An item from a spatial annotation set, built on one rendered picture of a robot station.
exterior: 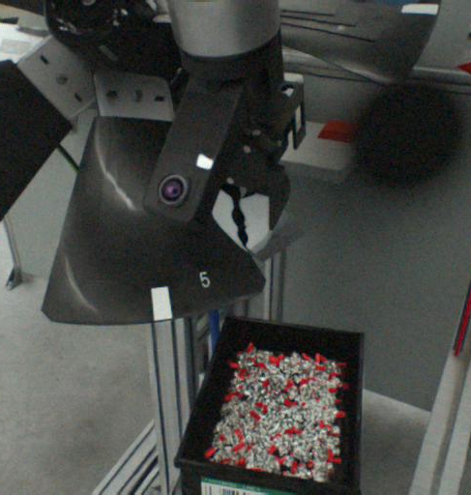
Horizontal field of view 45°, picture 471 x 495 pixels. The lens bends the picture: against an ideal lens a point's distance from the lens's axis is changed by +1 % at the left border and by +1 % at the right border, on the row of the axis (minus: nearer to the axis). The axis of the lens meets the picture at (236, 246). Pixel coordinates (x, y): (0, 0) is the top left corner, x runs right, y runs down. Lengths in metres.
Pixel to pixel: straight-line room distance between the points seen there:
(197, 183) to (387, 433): 1.45
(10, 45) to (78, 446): 1.13
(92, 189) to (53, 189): 1.44
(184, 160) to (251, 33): 0.10
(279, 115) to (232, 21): 0.10
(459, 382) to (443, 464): 0.12
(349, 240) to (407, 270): 0.16
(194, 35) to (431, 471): 0.43
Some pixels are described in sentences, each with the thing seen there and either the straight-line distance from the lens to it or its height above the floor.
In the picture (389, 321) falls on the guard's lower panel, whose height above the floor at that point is 0.32.
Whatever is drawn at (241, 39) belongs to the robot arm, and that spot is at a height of 1.24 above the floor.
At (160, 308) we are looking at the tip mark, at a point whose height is 0.96.
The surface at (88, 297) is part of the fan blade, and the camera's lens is 0.59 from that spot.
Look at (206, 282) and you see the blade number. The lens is 0.59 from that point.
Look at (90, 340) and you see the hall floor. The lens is 2.07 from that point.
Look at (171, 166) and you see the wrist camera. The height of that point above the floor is 1.15.
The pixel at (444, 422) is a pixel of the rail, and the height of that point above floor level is 0.86.
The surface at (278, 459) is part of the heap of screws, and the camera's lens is 0.59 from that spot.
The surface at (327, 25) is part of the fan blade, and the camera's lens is 0.60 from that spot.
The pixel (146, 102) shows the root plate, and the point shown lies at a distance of 0.68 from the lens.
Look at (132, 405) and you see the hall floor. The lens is 1.82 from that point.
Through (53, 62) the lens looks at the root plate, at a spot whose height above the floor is 1.14.
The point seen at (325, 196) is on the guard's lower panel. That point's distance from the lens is 1.49.
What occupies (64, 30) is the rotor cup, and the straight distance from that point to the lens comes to 0.69.
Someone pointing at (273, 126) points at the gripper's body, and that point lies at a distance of 0.44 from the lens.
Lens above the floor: 1.32
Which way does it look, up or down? 32 degrees down
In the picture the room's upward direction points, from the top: straight up
